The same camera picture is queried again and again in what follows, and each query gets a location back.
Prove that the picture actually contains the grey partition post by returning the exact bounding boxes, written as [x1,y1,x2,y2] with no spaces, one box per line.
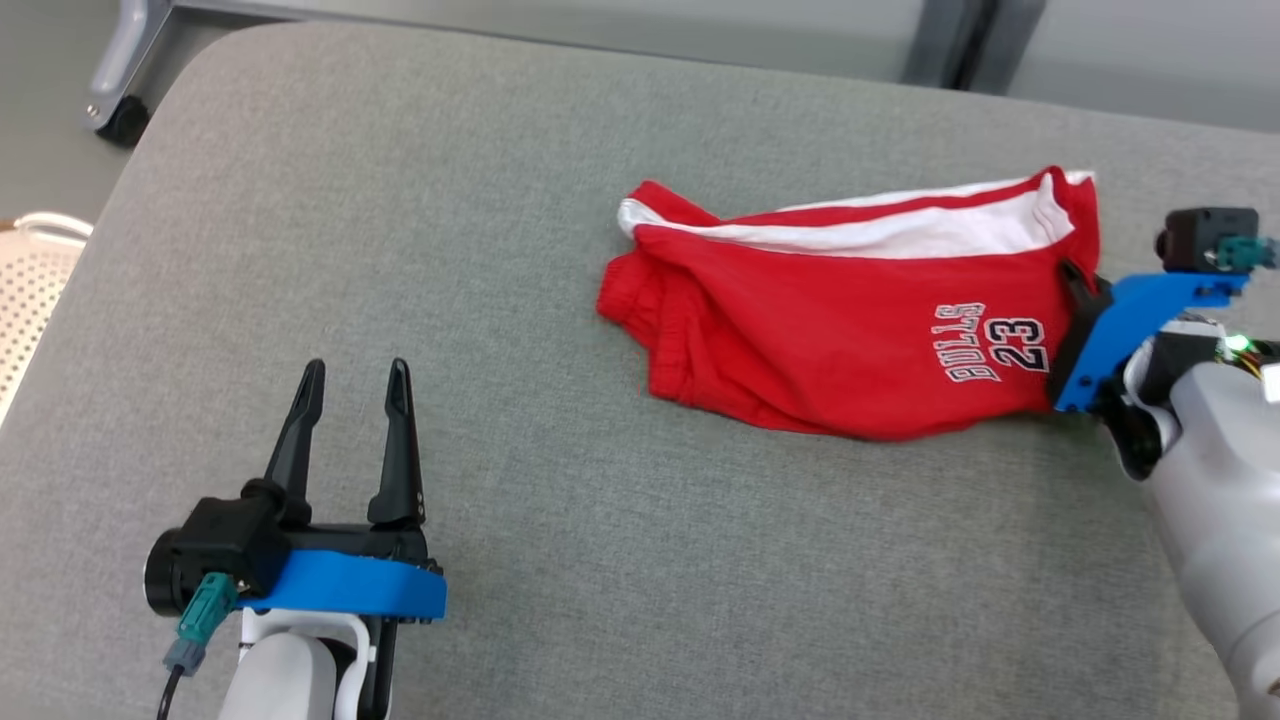
[905,0,1047,98]

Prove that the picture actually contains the grey fabric cushion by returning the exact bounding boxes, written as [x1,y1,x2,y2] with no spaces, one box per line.
[0,22,1280,720]

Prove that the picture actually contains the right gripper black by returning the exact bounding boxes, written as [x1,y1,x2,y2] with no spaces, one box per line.
[1046,257,1280,472]

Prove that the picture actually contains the right cable with teal plug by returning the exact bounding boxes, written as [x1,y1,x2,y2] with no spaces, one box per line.
[1214,235,1280,274]

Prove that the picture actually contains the cable with teal plug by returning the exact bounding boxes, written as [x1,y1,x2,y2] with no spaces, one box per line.
[1214,235,1280,274]
[157,572,242,720]

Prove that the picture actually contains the grey frame leg with caster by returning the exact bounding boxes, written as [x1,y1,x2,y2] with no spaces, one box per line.
[85,0,179,148]

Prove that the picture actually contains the left blue camera mount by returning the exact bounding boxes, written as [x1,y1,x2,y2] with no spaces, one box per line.
[235,548,448,624]

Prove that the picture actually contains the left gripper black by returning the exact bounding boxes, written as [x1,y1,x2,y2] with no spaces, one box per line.
[145,357,443,720]

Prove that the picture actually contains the white perforated laundry basket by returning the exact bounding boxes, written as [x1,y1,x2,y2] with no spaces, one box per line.
[0,212,94,426]

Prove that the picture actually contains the red Bulls 23 shorts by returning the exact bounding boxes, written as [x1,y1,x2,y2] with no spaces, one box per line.
[597,166,1102,443]

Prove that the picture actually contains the left cable with teal plug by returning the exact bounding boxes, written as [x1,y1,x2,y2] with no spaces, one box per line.
[157,572,242,720]

